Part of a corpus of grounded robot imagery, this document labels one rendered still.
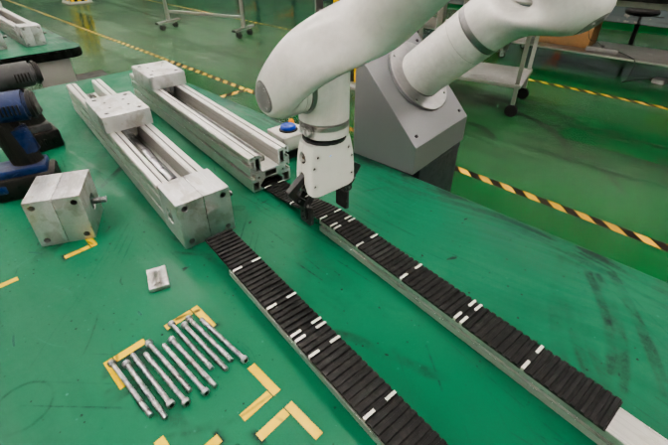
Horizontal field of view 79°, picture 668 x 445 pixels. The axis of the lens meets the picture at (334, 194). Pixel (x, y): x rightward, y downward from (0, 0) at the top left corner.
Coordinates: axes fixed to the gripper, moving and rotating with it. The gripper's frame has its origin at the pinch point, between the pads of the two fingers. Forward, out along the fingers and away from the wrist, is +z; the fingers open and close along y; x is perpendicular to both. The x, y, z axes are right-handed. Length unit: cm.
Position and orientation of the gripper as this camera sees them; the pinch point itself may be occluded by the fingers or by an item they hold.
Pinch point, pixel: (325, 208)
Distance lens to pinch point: 77.4
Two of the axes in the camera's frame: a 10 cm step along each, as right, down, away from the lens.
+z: 0.0, 8.4, 5.4
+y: 7.7, -3.5, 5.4
